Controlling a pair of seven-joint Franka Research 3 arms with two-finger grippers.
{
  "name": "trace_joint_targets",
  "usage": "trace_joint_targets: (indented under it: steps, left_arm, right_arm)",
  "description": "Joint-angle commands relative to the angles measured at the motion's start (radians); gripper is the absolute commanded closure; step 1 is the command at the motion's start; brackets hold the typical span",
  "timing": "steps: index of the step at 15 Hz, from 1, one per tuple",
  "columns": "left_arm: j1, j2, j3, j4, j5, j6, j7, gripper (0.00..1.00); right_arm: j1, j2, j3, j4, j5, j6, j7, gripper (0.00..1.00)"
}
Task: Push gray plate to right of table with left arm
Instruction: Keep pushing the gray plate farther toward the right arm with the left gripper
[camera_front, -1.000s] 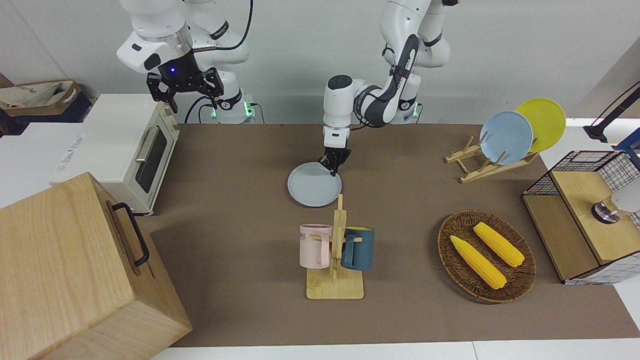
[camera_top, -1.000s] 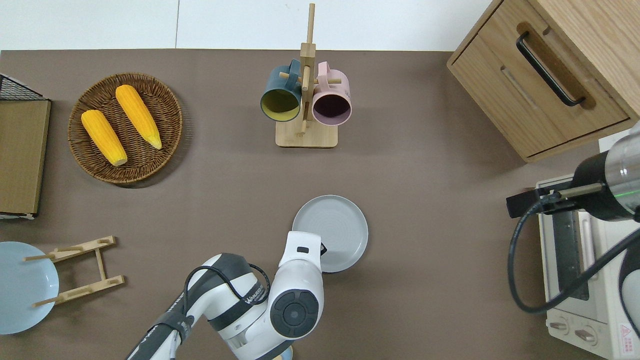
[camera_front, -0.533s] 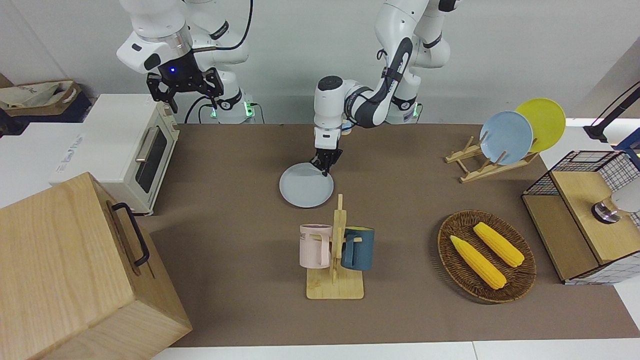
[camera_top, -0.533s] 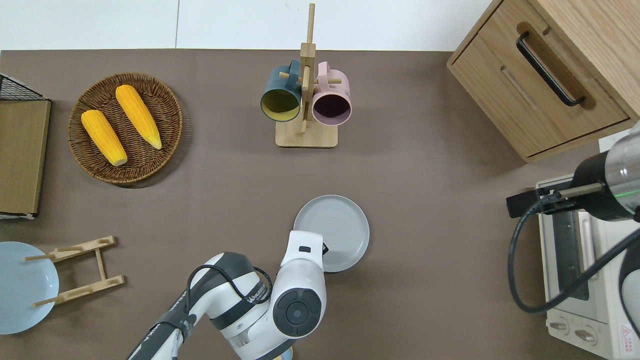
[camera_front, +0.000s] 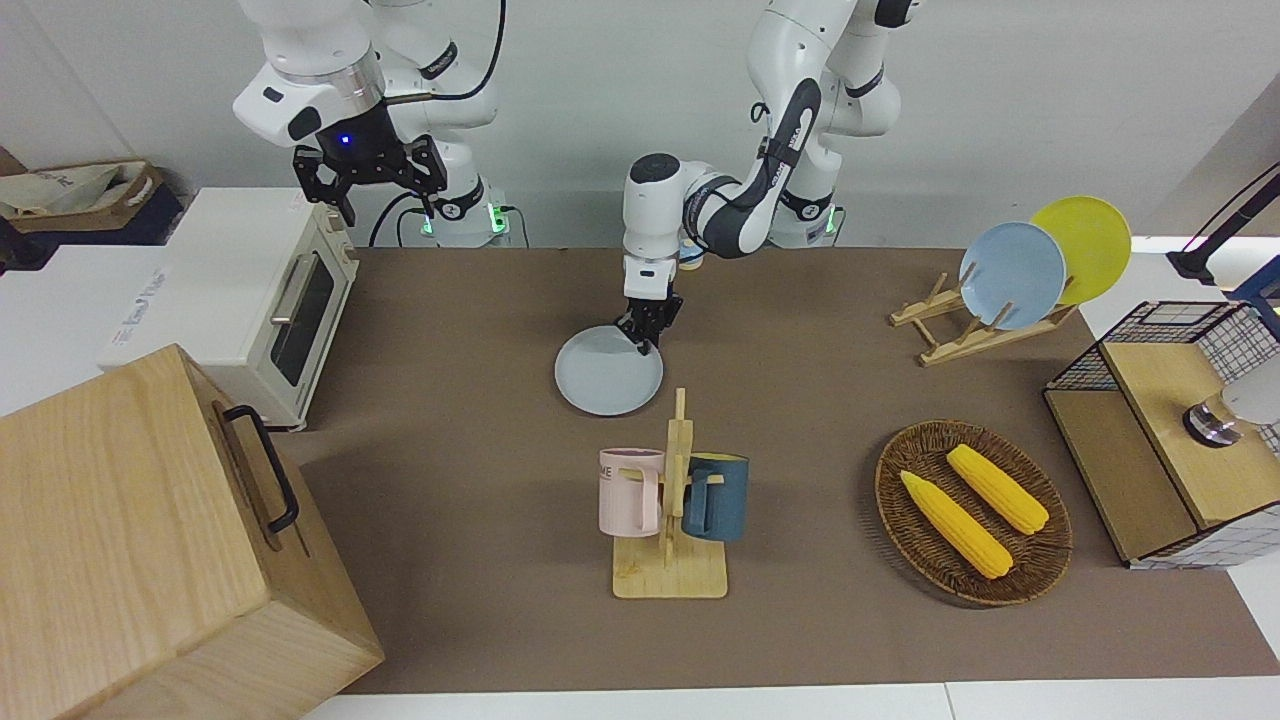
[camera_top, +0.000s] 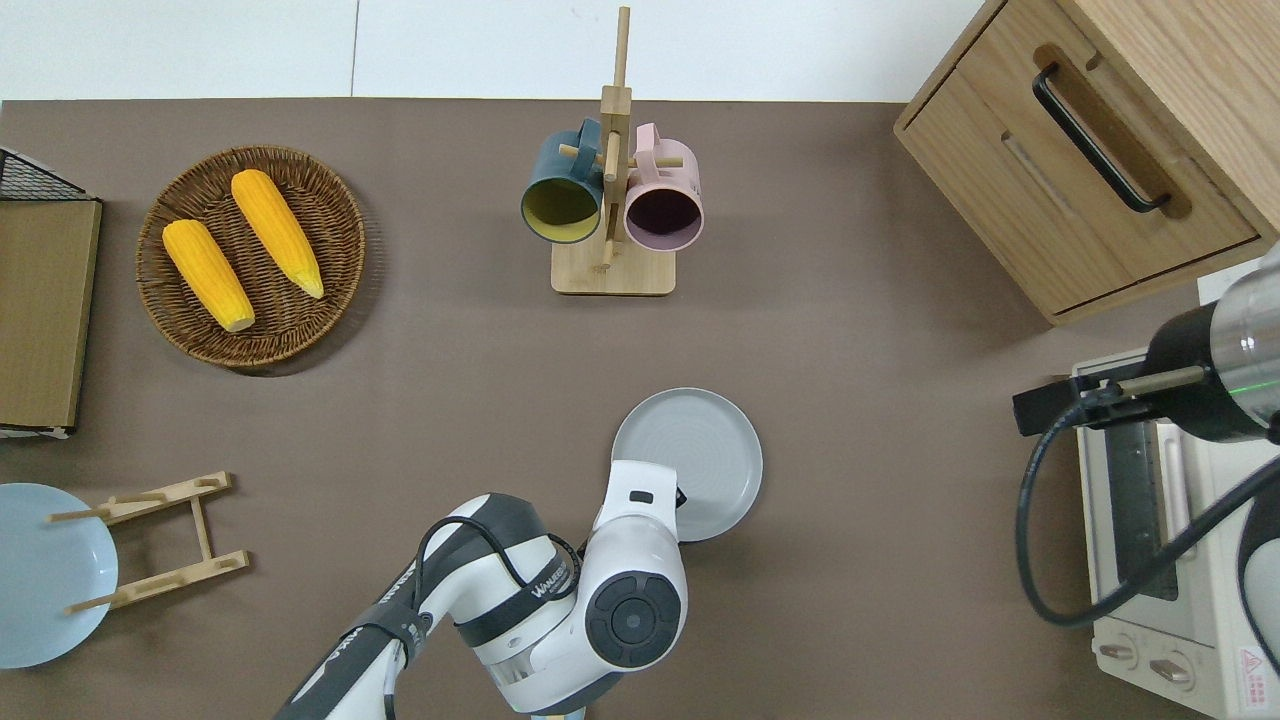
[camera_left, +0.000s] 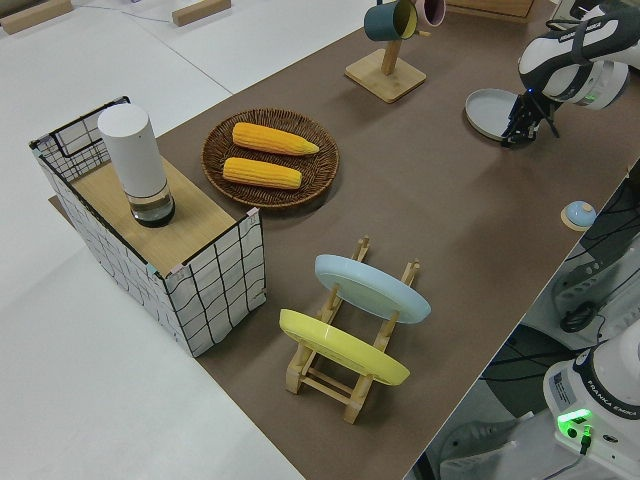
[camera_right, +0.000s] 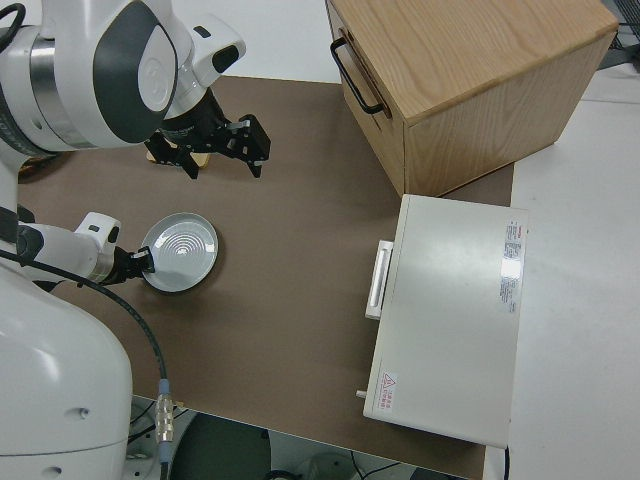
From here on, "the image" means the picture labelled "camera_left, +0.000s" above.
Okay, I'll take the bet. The grid pattern fabric storage box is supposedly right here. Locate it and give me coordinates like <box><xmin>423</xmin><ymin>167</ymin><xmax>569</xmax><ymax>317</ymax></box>
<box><xmin>28</xmin><ymin>94</ymin><xmax>267</xmax><ymax>359</ymax></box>

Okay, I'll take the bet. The light blue plate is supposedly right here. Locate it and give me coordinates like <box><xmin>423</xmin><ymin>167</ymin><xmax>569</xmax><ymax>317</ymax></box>
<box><xmin>314</xmin><ymin>253</ymin><xmax>433</xmax><ymax>326</ymax></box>

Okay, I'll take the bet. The wooden mug stand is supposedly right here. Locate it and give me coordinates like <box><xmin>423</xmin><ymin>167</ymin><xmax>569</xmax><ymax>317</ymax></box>
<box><xmin>344</xmin><ymin>29</ymin><xmax>429</xmax><ymax>105</ymax></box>

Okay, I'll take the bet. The short wooden block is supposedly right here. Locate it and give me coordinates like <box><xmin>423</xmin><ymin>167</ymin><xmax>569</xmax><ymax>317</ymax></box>
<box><xmin>171</xmin><ymin>0</ymin><xmax>233</xmax><ymax>28</ymax></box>

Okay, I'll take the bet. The white cylinder with dark base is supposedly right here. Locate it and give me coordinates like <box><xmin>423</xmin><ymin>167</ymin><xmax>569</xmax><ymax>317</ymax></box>
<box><xmin>96</xmin><ymin>103</ymin><xmax>177</xmax><ymax>229</ymax></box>

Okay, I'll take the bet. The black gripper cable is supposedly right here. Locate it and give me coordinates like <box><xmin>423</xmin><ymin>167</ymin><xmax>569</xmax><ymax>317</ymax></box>
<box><xmin>530</xmin><ymin>91</ymin><xmax>561</xmax><ymax>138</ymax></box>

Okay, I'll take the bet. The pink mug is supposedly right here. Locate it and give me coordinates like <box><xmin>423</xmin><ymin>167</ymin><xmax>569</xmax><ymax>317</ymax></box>
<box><xmin>416</xmin><ymin>0</ymin><xmax>448</xmax><ymax>27</ymax></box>

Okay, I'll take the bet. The yellow plate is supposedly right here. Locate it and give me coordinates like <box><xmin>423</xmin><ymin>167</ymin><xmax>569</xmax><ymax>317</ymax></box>
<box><xmin>278</xmin><ymin>307</ymin><xmax>412</xmax><ymax>387</ymax></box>

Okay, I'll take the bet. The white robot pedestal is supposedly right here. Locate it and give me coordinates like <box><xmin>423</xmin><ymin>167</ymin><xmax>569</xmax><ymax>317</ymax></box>
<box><xmin>549</xmin><ymin>249</ymin><xmax>640</xmax><ymax>329</ymax></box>

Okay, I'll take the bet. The coiled black cable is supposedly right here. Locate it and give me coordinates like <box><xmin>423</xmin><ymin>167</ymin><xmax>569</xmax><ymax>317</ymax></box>
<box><xmin>559</xmin><ymin>301</ymin><xmax>599</xmax><ymax>336</ymax></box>

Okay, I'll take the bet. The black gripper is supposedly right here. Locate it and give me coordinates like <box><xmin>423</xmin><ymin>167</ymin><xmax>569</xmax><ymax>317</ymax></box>
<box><xmin>501</xmin><ymin>88</ymin><xmax>547</xmax><ymax>150</ymax></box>

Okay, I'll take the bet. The gray round plate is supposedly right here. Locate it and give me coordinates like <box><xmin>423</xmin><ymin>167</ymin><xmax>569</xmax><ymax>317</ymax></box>
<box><xmin>464</xmin><ymin>88</ymin><xmax>524</xmax><ymax>145</ymax></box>

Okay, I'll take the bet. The light wooden drawer box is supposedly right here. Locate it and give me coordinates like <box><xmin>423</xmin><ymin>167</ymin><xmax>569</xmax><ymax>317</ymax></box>
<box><xmin>443</xmin><ymin>0</ymin><xmax>537</xmax><ymax>25</ymax></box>

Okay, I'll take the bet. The yellow corn cob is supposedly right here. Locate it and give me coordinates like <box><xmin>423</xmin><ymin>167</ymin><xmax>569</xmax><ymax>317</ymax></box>
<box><xmin>231</xmin><ymin>121</ymin><xmax>322</xmax><ymax>158</ymax></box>
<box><xmin>221</xmin><ymin>156</ymin><xmax>304</xmax><ymax>192</ymax></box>

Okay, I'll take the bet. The blue call bell wooden base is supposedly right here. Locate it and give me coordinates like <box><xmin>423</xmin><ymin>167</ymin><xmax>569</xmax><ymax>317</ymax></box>
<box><xmin>559</xmin><ymin>199</ymin><xmax>597</xmax><ymax>233</ymax></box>

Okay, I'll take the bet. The wooden storage box lid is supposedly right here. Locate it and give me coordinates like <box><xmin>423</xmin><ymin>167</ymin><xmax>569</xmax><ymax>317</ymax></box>
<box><xmin>71</xmin><ymin>158</ymin><xmax>239</xmax><ymax>267</ymax></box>

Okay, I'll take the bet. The brown table mat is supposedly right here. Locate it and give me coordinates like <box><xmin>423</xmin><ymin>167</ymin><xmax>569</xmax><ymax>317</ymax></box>
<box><xmin>47</xmin><ymin>0</ymin><xmax>640</xmax><ymax>480</ymax></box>

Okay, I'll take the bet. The long wooden block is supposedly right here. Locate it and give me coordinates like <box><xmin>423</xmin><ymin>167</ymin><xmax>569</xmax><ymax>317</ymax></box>
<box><xmin>0</xmin><ymin>0</ymin><xmax>75</xmax><ymax>36</ymax></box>

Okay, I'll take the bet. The teal mug yellow inside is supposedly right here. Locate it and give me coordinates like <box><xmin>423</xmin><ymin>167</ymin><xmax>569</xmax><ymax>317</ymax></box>
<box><xmin>363</xmin><ymin>0</ymin><xmax>419</xmax><ymax>43</ymax></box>

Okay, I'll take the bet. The wooden dish rack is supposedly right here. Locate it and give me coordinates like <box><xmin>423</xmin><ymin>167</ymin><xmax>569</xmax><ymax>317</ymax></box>
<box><xmin>284</xmin><ymin>234</ymin><xmax>423</xmax><ymax>426</ymax></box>

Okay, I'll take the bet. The brown wicker tray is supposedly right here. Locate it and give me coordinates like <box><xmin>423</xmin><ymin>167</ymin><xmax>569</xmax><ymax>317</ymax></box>
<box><xmin>201</xmin><ymin>107</ymin><xmax>341</xmax><ymax>209</ymax></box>

